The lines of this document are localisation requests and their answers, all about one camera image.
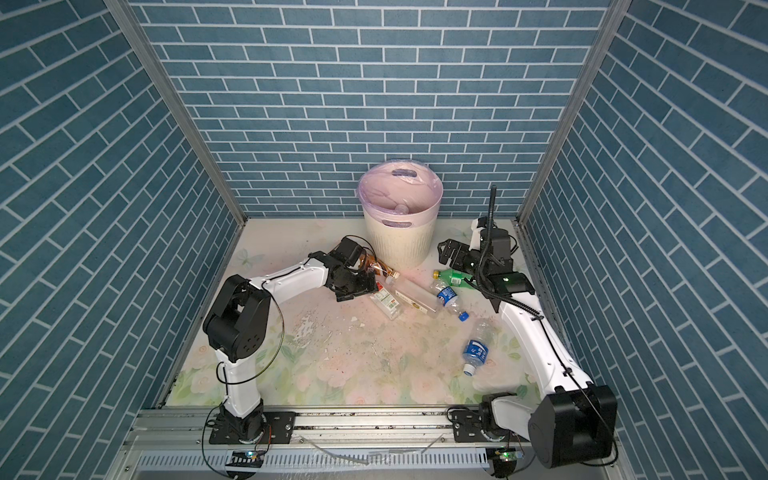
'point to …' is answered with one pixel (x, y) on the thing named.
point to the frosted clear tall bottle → (425, 301)
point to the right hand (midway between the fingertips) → (449, 245)
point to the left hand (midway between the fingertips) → (369, 291)
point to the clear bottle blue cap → (448, 298)
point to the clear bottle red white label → (385, 301)
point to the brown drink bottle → (373, 264)
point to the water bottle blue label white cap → (476, 349)
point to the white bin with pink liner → (400, 200)
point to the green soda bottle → (454, 277)
